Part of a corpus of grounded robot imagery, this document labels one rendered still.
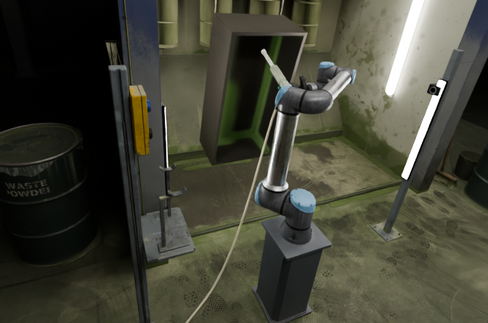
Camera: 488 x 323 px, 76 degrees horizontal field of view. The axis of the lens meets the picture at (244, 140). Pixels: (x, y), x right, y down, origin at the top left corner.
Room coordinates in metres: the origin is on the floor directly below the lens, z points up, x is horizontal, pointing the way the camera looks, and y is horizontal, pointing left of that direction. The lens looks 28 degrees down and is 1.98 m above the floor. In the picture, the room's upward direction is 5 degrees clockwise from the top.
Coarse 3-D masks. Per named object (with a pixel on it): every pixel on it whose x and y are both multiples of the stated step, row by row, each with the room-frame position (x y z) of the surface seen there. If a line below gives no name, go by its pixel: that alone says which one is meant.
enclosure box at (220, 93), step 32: (224, 32) 2.20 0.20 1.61; (256, 32) 2.18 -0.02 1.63; (288, 32) 2.31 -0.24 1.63; (224, 64) 2.17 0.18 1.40; (256, 64) 2.68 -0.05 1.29; (288, 64) 2.53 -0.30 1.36; (224, 96) 2.19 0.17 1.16; (256, 96) 2.78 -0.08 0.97; (224, 128) 2.71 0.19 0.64; (256, 128) 2.87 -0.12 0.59; (224, 160) 2.40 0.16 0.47
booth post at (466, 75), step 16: (480, 0) 2.96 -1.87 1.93; (480, 16) 2.92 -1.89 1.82; (464, 32) 2.99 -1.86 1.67; (480, 32) 2.87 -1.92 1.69; (464, 48) 2.94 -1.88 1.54; (480, 48) 2.83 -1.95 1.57; (464, 64) 2.89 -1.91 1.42; (480, 64) 2.88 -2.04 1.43; (464, 80) 2.84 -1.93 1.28; (448, 96) 2.91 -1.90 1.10; (464, 96) 2.87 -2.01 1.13; (448, 112) 2.86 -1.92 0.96; (448, 128) 2.85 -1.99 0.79; (432, 144) 2.88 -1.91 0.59; (448, 144) 2.91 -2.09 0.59; (432, 160) 2.84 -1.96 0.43; (416, 176) 2.90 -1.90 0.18; (432, 176) 2.89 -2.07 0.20; (416, 192) 2.84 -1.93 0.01
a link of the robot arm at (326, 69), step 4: (320, 64) 2.02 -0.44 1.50; (324, 64) 2.00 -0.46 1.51; (328, 64) 1.99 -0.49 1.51; (332, 64) 1.99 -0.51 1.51; (320, 68) 2.00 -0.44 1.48; (324, 68) 1.99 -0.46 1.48; (328, 68) 1.98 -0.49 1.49; (332, 68) 1.98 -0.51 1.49; (320, 72) 2.00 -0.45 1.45; (324, 72) 1.99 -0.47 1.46; (328, 72) 1.97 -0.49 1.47; (332, 72) 1.96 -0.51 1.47; (320, 76) 2.00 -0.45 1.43; (324, 76) 1.98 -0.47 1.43; (328, 76) 1.97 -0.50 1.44; (332, 76) 1.96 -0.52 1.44; (320, 80) 1.99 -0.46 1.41; (324, 80) 1.98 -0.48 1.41; (328, 80) 1.99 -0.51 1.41
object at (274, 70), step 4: (264, 52) 2.14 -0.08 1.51; (264, 56) 2.12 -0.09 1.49; (268, 56) 2.11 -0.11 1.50; (268, 60) 2.07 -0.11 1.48; (272, 64) 2.04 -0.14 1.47; (272, 68) 1.99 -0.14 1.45; (276, 68) 1.99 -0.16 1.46; (272, 72) 1.98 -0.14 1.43; (276, 72) 1.95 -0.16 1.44; (280, 72) 1.96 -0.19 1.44; (276, 76) 1.93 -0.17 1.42; (280, 76) 1.92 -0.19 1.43; (284, 76) 1.93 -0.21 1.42; (276, 80) 1.94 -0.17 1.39; (280, 80) 1.89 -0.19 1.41; (284, 80) 1.90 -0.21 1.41; (280, 84) 1.88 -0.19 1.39; (284, 84) 1.85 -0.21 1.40; (288, 84) 1.86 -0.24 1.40; (276, 108) 1.92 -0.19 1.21
